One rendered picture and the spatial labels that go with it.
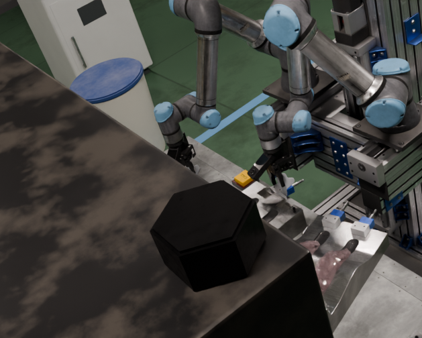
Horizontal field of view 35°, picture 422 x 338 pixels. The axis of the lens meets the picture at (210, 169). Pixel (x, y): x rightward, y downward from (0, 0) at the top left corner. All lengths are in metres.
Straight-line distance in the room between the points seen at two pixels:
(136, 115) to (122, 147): 3.37
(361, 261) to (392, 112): 0.47
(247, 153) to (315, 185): 0.59
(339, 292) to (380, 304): 0.14
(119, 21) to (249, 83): 1.11
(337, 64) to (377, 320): 0.78
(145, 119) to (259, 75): 1.08
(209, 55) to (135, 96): 1.83
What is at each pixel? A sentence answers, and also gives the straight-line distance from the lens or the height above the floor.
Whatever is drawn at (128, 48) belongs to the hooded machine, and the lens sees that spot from 5.30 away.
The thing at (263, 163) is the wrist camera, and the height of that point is 1.00.
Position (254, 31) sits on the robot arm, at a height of 1.29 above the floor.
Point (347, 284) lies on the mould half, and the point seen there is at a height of 0.89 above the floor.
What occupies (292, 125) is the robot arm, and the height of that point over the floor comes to 1.16.
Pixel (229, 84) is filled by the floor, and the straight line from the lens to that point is 4.96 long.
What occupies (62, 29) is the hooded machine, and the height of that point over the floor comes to 0.68.
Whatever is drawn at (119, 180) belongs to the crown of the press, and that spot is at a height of 2.01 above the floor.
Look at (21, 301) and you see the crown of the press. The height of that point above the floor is 2.00.
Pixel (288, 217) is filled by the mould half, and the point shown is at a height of 0.89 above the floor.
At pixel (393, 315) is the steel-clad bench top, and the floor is 0.80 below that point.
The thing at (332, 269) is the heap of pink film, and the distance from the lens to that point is 2.09.
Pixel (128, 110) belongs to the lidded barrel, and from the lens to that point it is 4.16.
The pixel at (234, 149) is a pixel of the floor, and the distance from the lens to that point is 4.26.
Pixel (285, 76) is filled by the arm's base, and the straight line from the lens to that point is 2.65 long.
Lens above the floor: 2.43
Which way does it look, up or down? 36 degrees down
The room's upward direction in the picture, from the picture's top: 20 degrees counter-clockwise
